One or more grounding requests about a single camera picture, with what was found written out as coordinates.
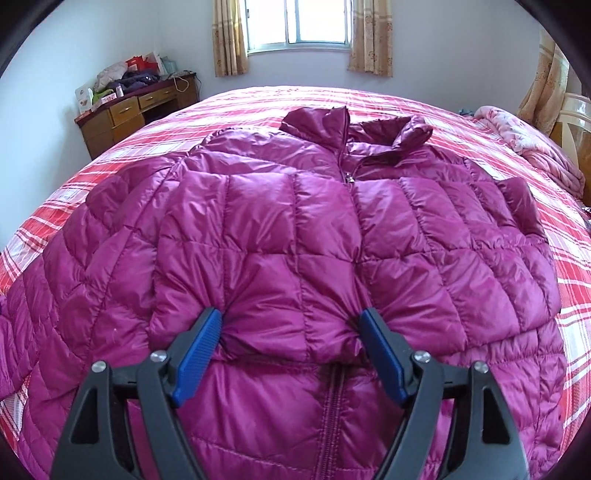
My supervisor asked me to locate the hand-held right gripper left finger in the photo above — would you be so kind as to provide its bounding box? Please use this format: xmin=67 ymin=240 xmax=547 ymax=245
xmin=50 ymin=307 xmax=223 ymax=480

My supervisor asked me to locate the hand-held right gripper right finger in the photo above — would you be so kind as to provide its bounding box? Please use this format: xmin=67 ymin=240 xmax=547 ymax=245
xmin=358 ymin=307 xmax=532 ymax=480

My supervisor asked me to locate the purple quilted down jacket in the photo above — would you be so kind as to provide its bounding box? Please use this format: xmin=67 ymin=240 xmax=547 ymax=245
xmin=0 ymin=105 xmax=566 ymax=480

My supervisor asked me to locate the pile of clothes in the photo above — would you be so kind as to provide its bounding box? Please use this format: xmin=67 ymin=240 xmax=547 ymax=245
xmin=94 ymin=62 xmax=160 ymax=94

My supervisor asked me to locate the bed with red plaid sheet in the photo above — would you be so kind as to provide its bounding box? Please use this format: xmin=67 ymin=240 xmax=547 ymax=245
xmin=0 ymin=85 xmax=591 ymax=480

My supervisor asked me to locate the wooden desk with drawers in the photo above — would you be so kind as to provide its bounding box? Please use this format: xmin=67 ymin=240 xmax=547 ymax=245
xmin=75 ymin=73 xmax=200 ymax=160

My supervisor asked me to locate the pink floral quilt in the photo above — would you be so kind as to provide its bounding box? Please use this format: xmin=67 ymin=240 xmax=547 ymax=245
xmin=473 ymin=105 xmax=591 ymax=200

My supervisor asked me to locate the white printed box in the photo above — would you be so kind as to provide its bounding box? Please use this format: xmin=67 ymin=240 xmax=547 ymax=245
xmin=75 ymin=85 xmax=96 ymax=117

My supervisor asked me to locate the red gift bag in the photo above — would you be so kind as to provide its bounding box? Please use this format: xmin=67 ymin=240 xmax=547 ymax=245
xmin=124 ymin=54 xmax=162 ymax=75

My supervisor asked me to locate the light wooden headboard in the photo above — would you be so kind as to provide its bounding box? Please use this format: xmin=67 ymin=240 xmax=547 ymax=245
xmin=549 ymin=92 xmax=591 ymax=205

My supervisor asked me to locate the beige floral curtain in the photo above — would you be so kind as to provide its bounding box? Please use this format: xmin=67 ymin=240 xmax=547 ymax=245
xmin=347 ymin=0 xmax=395 ymax=78
xmin=517 ymin=30 xmax=571 ymax=126
xmin=211 ymin=0 xmax=250 ymax=78

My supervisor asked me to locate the window with white frame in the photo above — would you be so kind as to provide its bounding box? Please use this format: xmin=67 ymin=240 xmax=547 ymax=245
xmin=247 ymin=0 xmax=352 ymax=54

